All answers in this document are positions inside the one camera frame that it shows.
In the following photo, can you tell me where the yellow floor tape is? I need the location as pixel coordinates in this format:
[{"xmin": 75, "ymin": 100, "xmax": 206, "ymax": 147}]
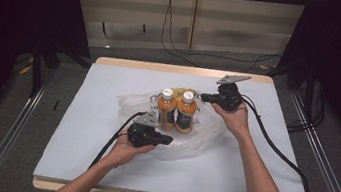
[{"xmin": 19, "ymin": 60, "xmax": 35, "ymax": 77}]

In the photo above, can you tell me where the black floor cable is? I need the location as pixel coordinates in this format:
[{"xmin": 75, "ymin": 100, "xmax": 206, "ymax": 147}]
[{"xmin": 162, "ymin": 34, "xmax": 284, "ymax": 79}]

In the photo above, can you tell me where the white work board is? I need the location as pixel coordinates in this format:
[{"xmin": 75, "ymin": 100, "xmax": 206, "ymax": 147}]
[{"xmin": 31, "ymin": 46, "xmax": 330, "ymax": 192}]

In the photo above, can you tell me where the black hanging wall cable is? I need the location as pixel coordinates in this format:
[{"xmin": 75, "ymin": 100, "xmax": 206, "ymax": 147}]
[{"xmin": 157, "ymin": 0, "xmax": 208, "ymax": 67}]

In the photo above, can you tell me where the yellow packet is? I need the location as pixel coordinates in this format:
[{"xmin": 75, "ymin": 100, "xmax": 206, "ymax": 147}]
[{"xmin": 170, "ymin": 86, "xmax": 198, "ymax": 102}]

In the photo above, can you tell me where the hand-held gripper black cable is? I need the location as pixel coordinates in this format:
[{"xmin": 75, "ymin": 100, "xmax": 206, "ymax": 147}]
[
  {"xmin": 88, "ymin": 104, "xmax": 148, "ymax": 176},
  {"xmin": 228, "ymin": 95, "xmax": 324, "ymax": 192}
]

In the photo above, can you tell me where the white table mat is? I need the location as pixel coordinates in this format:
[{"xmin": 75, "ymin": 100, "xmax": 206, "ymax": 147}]
[{"xmin": 33, "ymin": 53, "xmax": 329, "ymax": 192}]

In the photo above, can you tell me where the person's right hand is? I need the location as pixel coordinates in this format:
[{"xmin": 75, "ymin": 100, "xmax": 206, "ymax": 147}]
[{"xmin": 206, "ymin": 97, "xmax": 256, "ymax": 142}]

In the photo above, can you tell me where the black cable bundle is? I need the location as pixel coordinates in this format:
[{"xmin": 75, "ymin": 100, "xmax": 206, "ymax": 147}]
[{"xmin": 286, "ymin": 87, "xmax": 329, "ymax": 137}]

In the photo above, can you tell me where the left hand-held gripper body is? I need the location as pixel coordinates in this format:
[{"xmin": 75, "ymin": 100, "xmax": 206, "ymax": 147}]
[{"xmin": 124, "ymin": 109, "xmax": 166, "ymax": 152}]

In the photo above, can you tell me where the left hand-held gripper black cable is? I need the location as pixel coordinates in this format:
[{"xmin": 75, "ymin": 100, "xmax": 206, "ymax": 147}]
[{"xmin": 88, "ymin": 104, "xmax": 148, "ymax": 176}]

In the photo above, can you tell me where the right hand-held gripper black cable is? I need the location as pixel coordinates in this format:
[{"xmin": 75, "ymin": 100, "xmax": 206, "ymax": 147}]
[{"xmin": 228, "ymin": 95, "xmax": 324, "ymax": 192}]

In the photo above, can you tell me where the black metal stand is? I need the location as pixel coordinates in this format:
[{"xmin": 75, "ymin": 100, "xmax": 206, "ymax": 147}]
[
  {"xmin": 26, "ymin": 41, "xmax": 49, "ymax": 100},
  {"xmin": 299, "ymin": 63, "xmax": 321, "ymax": 125}
]

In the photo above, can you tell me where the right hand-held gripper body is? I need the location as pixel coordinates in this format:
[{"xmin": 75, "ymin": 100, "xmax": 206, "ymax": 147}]
[{"xmin": 212, "ymin": 70, "xmax": 252, "ymax": 115}]

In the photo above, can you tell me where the person's left hand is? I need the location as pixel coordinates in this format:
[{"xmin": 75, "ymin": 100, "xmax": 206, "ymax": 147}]
[{"xmin": 104, "ymin": 132, "xmax": 157, "ymax": 174}]

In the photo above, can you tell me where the clear plastic bag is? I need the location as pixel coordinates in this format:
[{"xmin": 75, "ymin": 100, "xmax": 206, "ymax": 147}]
[{"xmin": 109, "ymin": 80, "xmax": 227, "ymax": 169}]

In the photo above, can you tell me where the orange drink bottle white cap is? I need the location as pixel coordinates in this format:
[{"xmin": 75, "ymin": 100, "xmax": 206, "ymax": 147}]
[
  {"xmin": 153, "ymin": 86, "xmax": 180, "ymax": 133},
  {"xmin": 173, "ymin": 89, "xmax": 200, "ymax": 136}
]

